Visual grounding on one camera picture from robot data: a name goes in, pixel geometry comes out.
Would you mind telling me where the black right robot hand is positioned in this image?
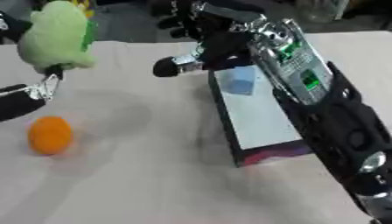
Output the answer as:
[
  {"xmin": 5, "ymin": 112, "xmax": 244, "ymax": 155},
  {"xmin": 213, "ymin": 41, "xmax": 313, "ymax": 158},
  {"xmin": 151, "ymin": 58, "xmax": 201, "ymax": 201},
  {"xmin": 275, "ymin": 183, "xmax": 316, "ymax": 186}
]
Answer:
[{"xmin": 148, "ymin": 0, "xmax": 269, "ymax": 79}]

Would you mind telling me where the black box with white inside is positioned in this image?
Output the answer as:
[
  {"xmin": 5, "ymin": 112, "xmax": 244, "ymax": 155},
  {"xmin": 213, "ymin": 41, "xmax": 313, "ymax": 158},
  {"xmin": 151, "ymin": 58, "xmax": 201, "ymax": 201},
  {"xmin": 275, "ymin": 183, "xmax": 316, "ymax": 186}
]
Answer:
[{"xmin": 205, "ymin": 65, "xmax": 314, "ymax": 168}]

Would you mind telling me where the orange toy fruit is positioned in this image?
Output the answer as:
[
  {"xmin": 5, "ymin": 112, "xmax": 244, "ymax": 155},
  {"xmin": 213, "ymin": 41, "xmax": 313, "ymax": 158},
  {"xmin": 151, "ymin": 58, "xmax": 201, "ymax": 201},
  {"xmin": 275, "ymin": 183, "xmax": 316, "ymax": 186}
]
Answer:
[{"xmin": 25, "ymin": 115, "xmax": 77, "ymax": 157}]

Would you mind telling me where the green soft toy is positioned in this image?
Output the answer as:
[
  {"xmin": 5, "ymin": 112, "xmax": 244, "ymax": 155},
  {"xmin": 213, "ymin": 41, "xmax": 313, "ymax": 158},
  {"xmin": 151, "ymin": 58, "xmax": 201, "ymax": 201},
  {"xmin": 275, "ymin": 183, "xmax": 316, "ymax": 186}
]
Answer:
[{"xmin": 15, "ymin": 0, "xmax": 100, "ymax": 74}]

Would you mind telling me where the blue cube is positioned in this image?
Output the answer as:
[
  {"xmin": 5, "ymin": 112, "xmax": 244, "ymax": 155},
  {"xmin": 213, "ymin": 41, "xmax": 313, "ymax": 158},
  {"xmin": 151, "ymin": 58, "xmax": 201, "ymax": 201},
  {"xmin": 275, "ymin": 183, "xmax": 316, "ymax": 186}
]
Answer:
[{"xmin": 223, "ymin": 66, "xmax": 259, "ymax": 96}]

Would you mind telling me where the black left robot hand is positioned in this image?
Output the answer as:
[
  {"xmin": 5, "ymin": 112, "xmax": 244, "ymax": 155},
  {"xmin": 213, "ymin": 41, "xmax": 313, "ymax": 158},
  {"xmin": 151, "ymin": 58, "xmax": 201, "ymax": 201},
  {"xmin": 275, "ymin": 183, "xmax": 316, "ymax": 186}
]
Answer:
[{"xmin": 0, "ymin": 10, "xmax": 67, "ymax": 123}]

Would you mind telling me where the clear plastic container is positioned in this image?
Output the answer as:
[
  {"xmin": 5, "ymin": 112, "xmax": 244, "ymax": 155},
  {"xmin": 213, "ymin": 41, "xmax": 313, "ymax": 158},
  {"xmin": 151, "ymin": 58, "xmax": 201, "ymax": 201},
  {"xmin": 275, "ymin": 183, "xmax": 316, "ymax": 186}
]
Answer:
[{"xmin": 294, "ymin": 0, "xmax": 353, "ymax": 25}]

